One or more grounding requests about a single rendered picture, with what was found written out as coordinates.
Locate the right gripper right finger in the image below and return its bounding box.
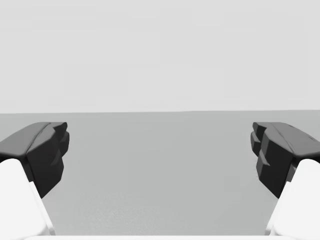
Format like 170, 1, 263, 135
250, 121, 320, 237

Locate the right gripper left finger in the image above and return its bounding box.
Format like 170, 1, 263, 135
0, 121, 71, 237

